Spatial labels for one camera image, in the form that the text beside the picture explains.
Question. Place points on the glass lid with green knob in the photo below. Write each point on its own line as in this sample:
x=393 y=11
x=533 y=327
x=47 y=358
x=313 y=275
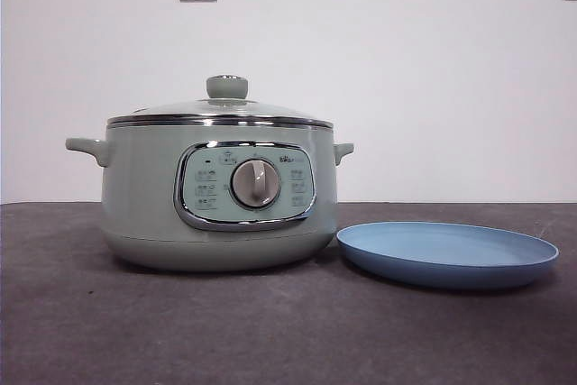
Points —
x=279 y=112

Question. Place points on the blue round plate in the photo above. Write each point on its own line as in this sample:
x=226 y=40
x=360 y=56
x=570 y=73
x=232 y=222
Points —
x=451 y=254

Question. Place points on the pale green electric steamer pot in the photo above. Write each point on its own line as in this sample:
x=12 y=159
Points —
x=144 y=195

